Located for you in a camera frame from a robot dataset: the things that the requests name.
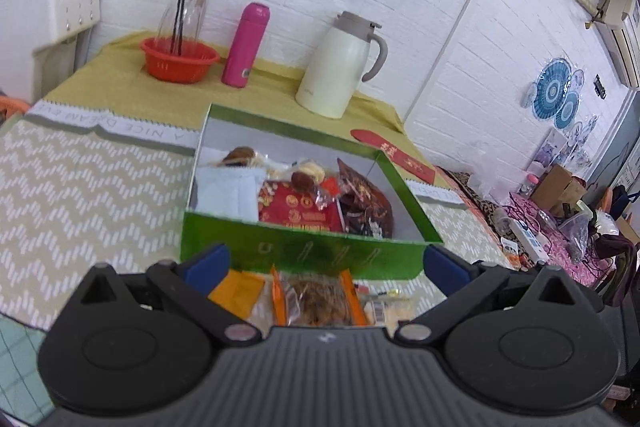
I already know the glass beaker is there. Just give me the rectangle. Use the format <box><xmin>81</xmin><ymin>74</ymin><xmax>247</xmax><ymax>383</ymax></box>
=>
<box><xmin>157</xmin><ymin>0</ymin><xmax>211</xmax><ymax>50</ymax></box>

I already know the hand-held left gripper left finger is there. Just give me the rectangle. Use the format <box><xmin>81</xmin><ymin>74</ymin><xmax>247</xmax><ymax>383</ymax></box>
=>
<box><xmin>80</xmin><ymin>242</ymin><xmax>262</xmax><ymax>348</ymax></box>

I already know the patterned tablecloth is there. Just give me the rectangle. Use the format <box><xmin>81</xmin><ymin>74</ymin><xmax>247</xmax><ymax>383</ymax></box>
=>
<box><xmin>0</xmin><ymin>102</ymin><xmax>506</xmax><ymax>358</ymax></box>

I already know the cream thermal jug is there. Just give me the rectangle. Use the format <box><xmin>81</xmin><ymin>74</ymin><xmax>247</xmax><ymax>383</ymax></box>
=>
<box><xmin>295</xmin><ymin>10</ymin><xmax>389</xmax><ymax>119</ymax></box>

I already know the red plastic basket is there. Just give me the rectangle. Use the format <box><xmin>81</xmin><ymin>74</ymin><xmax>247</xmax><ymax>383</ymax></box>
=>
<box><xmin>139</xmin><ymin>37</ymin><xmax>221</xmax><ymax>84</ymax></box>

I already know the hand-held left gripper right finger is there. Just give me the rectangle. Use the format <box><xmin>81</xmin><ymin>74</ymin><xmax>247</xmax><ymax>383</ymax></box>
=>
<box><xmin>395</xmin><ymin>243</ymin><xmax>576</xmax><ymax>348</ymax></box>

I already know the green cardboard box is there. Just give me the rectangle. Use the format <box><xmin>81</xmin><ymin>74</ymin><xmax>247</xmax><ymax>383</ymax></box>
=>
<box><xmin>180</xmin><ymin>104</ymin><xmax>444</xmax><ymax>280</ymax></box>

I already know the orange snack packet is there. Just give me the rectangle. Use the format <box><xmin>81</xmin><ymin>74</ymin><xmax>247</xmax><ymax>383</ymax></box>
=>
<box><xmin>207</xmin><ymin>269</ymin><xmax>266</xmax><ymax>324</ymax></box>

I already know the pink thermos bottle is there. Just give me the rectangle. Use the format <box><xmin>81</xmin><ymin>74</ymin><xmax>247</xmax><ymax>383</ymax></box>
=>
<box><xmin>221</xmin><ymin>2</ymin><xmax>271</xmax><ymax>88</ymax></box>

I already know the white foil snack packet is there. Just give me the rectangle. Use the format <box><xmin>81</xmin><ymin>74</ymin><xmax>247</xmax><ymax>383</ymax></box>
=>
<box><xmin>194</xmin><ymin>166</ymin><xmax>267</xmax><ymax>223</ymax></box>

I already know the clear plastic bag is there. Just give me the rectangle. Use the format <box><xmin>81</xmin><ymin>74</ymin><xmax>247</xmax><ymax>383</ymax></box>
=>
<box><xmin>557</xmin><ymin>210</ymin><xmax>592</xmax><ymax>263</ymax></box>

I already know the dark clothing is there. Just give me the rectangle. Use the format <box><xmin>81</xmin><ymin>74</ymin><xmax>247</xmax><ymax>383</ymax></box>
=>
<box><xmin>592</xmin><ymin>232</ymin><xmax>639</xmax><ymax>308</ymax></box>

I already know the dark brown snack packet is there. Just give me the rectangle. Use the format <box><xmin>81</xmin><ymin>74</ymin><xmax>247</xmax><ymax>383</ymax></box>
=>
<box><xmin>336</xmin><ymin>158</ymin><xmax>396</xmax><ymax>239</ymax></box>

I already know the white power strip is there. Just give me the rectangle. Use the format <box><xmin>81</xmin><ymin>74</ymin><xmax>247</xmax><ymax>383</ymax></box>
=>
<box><xmin>492</xmin><ymin>214</ymin><xmax>548</xmax><ymax>264</ymax></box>

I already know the yellow cloth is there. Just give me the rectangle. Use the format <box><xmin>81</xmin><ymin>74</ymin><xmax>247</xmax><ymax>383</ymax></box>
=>
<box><xmin>42</xmin><ymin>31</ymin><xmax>406</xmax><ymax>148</ymax></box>

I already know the orange plastic basin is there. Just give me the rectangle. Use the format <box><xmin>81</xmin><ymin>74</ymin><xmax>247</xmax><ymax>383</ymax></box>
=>
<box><xmin>0</xmin><ymin>94</ymin><xmax>32</xmax><ymax>119</ymax></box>

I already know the dark red nut packet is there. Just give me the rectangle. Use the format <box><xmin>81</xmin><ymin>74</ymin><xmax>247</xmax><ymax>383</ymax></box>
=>
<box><xmin>258</xmin><ymin>184</ymin><xmax>344</xmax><ymax>234</ymax></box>

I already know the clear packet of brown cubes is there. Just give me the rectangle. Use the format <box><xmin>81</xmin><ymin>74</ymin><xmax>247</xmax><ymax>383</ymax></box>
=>
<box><xmin>220</xmin><ymin>146</ymin><xmax>263</xmax><ymax>169</ymax></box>

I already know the black chopstick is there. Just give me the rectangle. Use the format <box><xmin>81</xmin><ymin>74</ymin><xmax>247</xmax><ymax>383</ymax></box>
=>
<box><xmin>171</xmin><ymin>0</ymin><xmax>187</xmax><ymax>54</ymax></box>
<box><xmin>176</xmin><ymin>0</ymin><xmax>190</xmax><ymax>54</ymax></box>

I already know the brown cardboard box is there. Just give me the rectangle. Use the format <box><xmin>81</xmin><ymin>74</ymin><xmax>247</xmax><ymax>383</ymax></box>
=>
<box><xmin>531</xmin><ymin>164</ymin><xmax>587</xmax><ymax>218</ymax></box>

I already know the leopard print cloth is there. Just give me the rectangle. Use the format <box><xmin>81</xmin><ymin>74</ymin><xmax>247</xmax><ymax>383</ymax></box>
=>
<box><xmin>440</xmin><ymin>167</ymin><xmax>521</xmax><ymax>268</ymax></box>

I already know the red envelope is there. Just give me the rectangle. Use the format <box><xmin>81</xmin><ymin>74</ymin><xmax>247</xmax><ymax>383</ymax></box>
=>
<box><xmin>350</xmin><ymin>128</ymin><xmax>437</xmax><ymax>183</ymax></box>

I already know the pink-lidded jar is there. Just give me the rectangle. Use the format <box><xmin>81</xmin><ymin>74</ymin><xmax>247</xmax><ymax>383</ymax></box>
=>
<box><xmin>520</xmin><ymin>172</ymin><xmax>541</xmax><ymax>199</ymax></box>

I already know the picture card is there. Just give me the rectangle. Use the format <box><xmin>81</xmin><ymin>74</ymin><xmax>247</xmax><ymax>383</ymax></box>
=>
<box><xmin>542</xmin><ymin>127</ymin><xmax>593</xmax><ymax>168</ymax></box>

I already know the clear packet of round pastry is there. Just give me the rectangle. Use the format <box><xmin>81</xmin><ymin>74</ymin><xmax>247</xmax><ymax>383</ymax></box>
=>
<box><xmin>287</xmin><ymin>160</ymin><xmax>326</xmax><ymax>193</ymax></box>

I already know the large blue paper fan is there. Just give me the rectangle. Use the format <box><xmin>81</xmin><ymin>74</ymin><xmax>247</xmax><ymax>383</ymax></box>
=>
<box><xmin>532</xmin><ymin>58</ymin><xmax>572</xmax><ymax>118</ymax></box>

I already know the clear orange-edged snack packet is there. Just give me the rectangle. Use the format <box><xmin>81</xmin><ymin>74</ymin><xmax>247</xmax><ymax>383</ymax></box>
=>
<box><xmin>270</xmin><ymin>264</ymin><xmax>368</xmax><ymax>328</ymax></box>

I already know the small pale snack packet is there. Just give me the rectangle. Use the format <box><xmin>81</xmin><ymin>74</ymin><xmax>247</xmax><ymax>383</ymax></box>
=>
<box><xmin>361</xmin><ymin>288</ymin><xmax>417</xmax><ymax>328</ymax></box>

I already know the small blue paper fan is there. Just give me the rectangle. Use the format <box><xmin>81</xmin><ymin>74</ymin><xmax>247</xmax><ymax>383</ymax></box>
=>
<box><xmin>554</xmin><ymin>90</ymin><xmax>580</xmax><ymax>130</ymax></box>

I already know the white air conditioner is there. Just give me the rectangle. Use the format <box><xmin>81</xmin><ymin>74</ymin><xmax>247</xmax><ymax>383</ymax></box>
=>
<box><xmin>597</xmin><ymin>0</ymin><xmax>640</xmax><ymax>88</ymax></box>

